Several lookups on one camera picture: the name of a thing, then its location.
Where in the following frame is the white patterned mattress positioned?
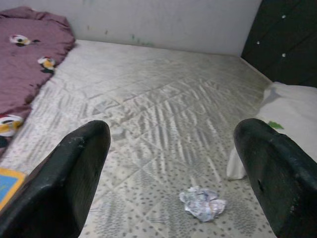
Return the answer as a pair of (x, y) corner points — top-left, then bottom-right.
(0, 39), (317, 238)

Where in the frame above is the white pillow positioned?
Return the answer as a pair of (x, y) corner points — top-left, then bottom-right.
(226, 81), (317, 180)

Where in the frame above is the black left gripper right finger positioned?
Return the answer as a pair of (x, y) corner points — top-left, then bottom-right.
(234, 118), (317, 238)

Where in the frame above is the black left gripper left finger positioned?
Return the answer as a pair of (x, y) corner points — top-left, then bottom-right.
(0, 120), (111, 238)

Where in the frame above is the dark tufted headboard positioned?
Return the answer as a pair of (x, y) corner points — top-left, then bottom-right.
(241, 0), (317, 88)

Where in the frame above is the colourful children's book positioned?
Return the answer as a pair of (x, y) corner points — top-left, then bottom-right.
(0, 168), (27, 211)

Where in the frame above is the purple cartoon print blanket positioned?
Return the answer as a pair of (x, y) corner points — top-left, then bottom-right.
(0, 6), (76, 157)

